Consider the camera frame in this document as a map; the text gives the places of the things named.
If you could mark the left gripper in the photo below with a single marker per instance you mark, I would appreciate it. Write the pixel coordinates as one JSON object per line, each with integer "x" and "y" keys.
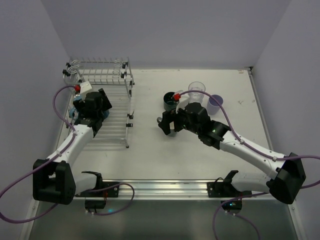
{"x": 105, "y": 99}

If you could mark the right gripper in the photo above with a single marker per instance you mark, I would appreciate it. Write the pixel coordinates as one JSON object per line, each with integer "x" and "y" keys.
{"x": 172, "y": 121}

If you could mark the blue mug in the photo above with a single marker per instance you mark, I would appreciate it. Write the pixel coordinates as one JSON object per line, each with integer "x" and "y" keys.
{"x": 105, "y": 114}

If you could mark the dark green mug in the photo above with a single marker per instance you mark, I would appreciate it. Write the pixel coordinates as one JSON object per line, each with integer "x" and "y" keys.
{"x": 168, "y": 101}

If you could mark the clear glass tumbler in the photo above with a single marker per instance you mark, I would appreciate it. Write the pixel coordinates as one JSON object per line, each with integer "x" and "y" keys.
{"x": 196, "y": 98}
{"x": 196, "y": 87}

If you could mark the lavender plastic cup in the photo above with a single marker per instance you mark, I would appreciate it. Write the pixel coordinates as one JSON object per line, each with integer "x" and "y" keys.
{"x": 213, "y": 104}

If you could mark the grey-blue mug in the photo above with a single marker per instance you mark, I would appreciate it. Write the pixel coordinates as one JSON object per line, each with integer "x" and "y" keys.
{"x": 172, "y": 133}

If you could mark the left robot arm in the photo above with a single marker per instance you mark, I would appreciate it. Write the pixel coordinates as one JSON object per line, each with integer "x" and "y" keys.
{"x": 53, "y": 180}

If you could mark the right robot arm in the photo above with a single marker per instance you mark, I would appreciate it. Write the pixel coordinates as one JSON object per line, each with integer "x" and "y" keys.
{"x": 282, "y": 179}

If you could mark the metal dish rack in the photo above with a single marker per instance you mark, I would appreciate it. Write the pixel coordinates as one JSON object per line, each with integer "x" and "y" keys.
{"x": 115, "y": 76}

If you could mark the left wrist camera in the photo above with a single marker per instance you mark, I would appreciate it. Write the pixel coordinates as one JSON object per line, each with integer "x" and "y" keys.
{"x": 83, "y": 88}

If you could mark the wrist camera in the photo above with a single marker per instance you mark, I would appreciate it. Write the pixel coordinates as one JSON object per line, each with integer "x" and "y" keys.
{"x": 182, "y": 100}
{"x": 83, "y": 88}

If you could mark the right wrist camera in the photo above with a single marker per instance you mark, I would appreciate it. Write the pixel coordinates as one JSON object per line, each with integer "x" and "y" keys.
{"x": 182, "y": 100}

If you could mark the aluminium mounting rail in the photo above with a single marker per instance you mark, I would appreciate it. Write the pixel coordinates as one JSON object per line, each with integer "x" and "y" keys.
{"x": 162, "y": 188}

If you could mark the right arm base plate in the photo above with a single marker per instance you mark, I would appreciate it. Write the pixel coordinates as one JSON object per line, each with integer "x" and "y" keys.
{"x": 218, "y": 189}

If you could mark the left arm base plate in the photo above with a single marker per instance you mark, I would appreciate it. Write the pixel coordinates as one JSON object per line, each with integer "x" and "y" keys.
{"x": 107, "y": 189}

